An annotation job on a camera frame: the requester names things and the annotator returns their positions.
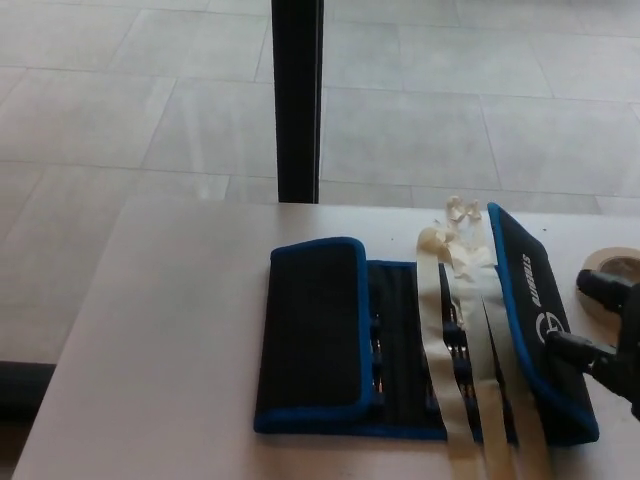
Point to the black vertical post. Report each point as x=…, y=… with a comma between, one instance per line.
x=297, y=100

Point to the beige masking tape strip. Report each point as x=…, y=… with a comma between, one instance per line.
x=492, y=300
x=435, y=345
x=472, y=310

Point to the beige masking tape roll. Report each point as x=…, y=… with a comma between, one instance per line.
x=595, y=260

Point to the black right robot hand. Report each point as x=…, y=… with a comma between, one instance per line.
x=631, y=345

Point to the black toolkit case blue trim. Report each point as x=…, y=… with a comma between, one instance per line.
x=312, y=325

